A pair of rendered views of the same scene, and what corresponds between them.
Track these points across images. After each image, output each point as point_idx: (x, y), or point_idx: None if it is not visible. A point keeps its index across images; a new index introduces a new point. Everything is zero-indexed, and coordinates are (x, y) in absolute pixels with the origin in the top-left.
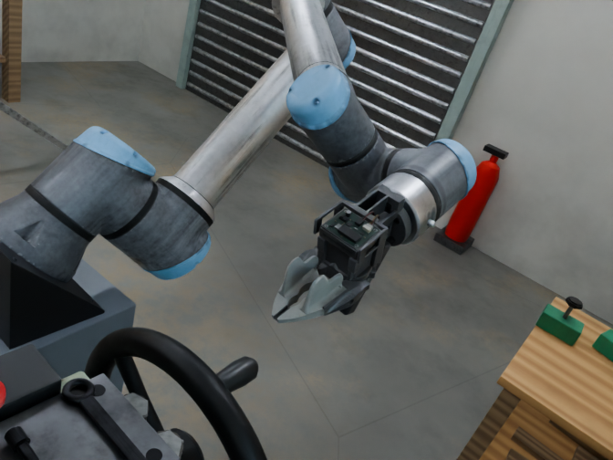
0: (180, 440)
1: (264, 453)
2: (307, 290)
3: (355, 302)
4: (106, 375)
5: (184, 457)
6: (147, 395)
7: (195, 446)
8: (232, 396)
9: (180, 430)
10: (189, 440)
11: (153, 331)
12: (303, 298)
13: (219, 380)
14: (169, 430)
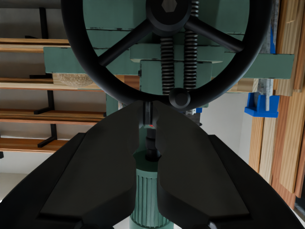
0: (191, 114)
1: (223, 92)
2: (130, 152)
3: (297, 219)
4: (86, 29)
5: (176, 31)
6: (128, 46)
7: (176, 29)
8: (191, 108)
9: (158, 28)
10: (169, 31)
11: (125, 104)
12: (155, 144)
13: (179, 111)
14: (186, 114)
